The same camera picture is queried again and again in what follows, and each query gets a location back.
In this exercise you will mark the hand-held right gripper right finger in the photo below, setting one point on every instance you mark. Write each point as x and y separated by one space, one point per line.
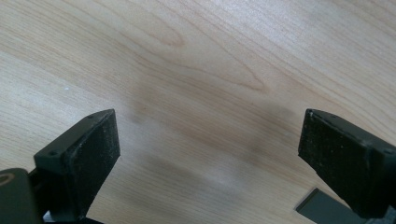
345 165

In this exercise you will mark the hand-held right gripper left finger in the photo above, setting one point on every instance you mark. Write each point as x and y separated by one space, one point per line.
81 161

